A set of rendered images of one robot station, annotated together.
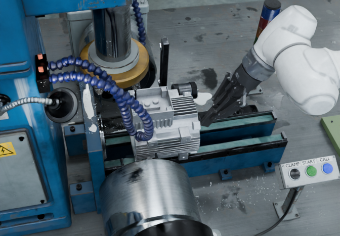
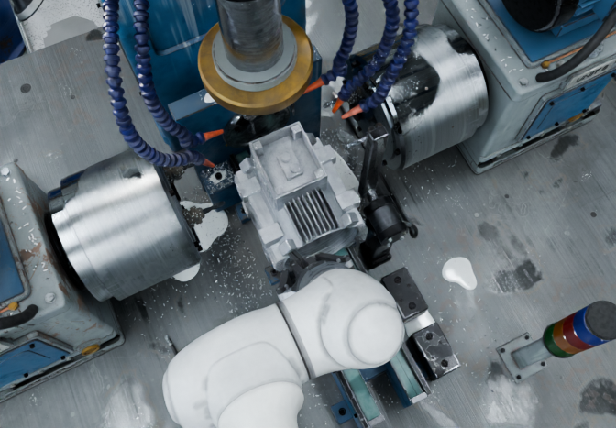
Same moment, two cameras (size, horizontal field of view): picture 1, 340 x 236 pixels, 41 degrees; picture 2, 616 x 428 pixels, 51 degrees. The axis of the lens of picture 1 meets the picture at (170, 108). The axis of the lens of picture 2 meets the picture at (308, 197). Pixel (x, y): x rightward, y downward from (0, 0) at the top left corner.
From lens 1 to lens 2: 94 cm
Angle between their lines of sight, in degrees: 42
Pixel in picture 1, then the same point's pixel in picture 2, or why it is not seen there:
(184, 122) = (287, 227)
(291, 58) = (250, 323)
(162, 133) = (263, 202)
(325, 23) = not seen: outside the picture
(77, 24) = (442, 8)
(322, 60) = (235, 378)
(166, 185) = (125, 218)
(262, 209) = not seen: hidden behind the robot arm
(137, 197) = (97, 185)
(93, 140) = (189, 104)
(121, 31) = (225, 28)
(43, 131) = not seen: hidden behind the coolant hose
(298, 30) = (323, 325)
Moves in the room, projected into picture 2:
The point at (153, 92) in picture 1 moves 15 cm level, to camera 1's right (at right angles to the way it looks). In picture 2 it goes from (314, 160) to (331, 238)
